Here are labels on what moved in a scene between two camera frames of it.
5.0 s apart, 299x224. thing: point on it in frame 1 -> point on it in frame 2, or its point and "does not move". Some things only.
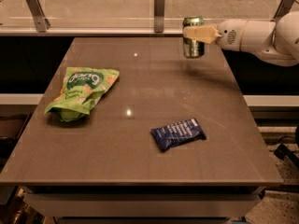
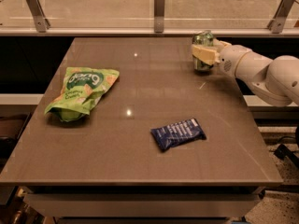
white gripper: x=230 y=35 -> x=231 y=58
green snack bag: x=81 y=89 does not move
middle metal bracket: x=159 y=10 does not move
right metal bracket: x=286 y=5 does not move
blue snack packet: x=178 y=133 does not move
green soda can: x=193 y=49 -> x=203 y=37
